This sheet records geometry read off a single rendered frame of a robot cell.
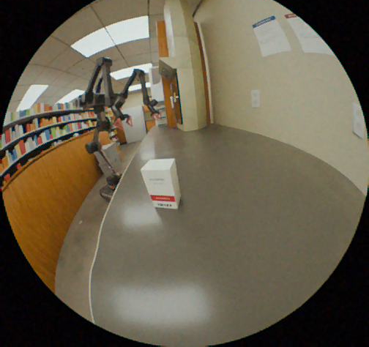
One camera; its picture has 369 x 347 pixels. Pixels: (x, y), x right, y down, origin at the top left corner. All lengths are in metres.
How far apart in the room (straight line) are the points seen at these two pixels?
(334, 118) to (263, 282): 0.57
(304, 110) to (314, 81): 0.16
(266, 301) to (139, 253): 0.16
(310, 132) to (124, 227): 0.69
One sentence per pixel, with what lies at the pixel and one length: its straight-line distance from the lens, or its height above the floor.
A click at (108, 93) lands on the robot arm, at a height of 1.33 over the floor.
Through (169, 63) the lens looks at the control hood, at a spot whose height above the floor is 1.45.
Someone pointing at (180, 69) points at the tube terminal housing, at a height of 1.40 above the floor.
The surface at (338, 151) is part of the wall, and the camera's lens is 0.60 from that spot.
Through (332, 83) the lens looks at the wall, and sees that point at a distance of 0.62.
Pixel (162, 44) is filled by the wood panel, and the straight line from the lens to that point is 1.42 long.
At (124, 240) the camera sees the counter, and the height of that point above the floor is 0.94.
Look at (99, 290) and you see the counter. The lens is 0.18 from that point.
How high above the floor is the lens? 1.07
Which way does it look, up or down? 26 degrees down
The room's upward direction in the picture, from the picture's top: 7 degrees counter-clockwise
